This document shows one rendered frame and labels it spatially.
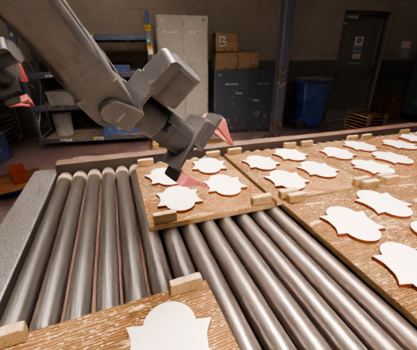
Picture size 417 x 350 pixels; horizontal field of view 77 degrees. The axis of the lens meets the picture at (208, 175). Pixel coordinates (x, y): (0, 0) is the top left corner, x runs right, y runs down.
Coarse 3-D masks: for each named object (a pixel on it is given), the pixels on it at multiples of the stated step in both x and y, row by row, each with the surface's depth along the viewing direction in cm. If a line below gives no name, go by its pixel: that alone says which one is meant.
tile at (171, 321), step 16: (160, 304) 42; (176, 304) 42; (144, 320) 40; (160, 320) 40; (176, 320) 40; (192, 320) 40; (208, 320) 40; (144, 336) 38; (160, 336) 38; (176, 336) 38; (192, 336) 38
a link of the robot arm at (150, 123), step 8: (152, 96) 38; (144, 104) 39; (152, 104) 40; (160, 104) 41; (144, 112) 39; (152, 112) 40; (160, 112) 41; (168, 112) 42; (144, 120) 40; (152, 120) 40; (160, 120) 41; (136, 128) 41; (144, 128) 41; (152, 128) 41; (160, 128) 41; (152, 136) 42
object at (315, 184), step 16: (288, 144) 116; (240, 160) 104; (256, 160) 101; (272, 160) 101; (288, 160) 104; (304, 160) 103; (320, 160) 104; (256, 176) 90; (272, 176) 88; (288, 176) 88; (304, 176) 90; (320, 176) 89; (336, 176) 90; (352, 176) 90; (368, 176) 84; (272, 192) 79; (288, 192) 75; (320, 192) 79
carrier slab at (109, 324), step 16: (208, 288) 47; (128, 304) 44; (144, 304) 44; (192, 304) 44; (208, 304) 44; (80, 320) 41; (96, 320) 41; (112, 320) 41; (128, 320) 41; (224, 320) 41; (32, 336) 39; (48, 336) 39; (64, 336) 39; (80, 336) 39; (96, 336) 39; (112, 336) 39; (128, 336) 39; (208, 336) 39; (224, 336) 39
